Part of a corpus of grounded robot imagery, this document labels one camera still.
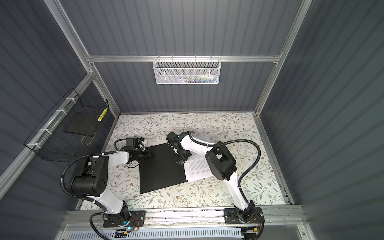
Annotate printed paper sheet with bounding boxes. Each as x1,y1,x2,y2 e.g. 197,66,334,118
181,136,214,183

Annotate blue folder with black inside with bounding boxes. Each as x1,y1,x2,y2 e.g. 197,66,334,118
139,144,187,194

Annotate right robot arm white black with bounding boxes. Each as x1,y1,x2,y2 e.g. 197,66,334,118
166,132,261,223

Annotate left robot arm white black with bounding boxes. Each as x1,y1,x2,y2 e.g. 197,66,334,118
69,137,153,227

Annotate yellow marker in basket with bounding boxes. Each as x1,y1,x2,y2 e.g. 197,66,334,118
97,108,108,122

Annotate black pad in basket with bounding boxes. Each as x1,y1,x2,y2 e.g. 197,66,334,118
63,112,101,137

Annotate pens in white basket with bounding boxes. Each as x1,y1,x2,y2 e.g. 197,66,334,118
176,74,219,84

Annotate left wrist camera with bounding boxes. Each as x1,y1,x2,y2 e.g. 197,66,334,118
124,138,145,152

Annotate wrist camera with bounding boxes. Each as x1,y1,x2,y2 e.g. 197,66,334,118
166,132,180,148
124,138,145,152

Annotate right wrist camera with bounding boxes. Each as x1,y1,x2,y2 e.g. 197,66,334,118
166,132,180,148

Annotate black wire basket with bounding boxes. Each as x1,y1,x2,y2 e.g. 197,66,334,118
24,90,109,162

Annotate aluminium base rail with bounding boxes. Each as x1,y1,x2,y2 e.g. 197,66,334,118
101,206,304,229

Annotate white ventilated cable duct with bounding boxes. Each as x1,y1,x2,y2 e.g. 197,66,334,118
67,227,244,240

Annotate white wire mesh basket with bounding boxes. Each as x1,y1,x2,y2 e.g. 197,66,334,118
153,60,222,85

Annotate aluminium frame of enclosure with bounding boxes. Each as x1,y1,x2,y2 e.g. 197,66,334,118
0,0,314,240

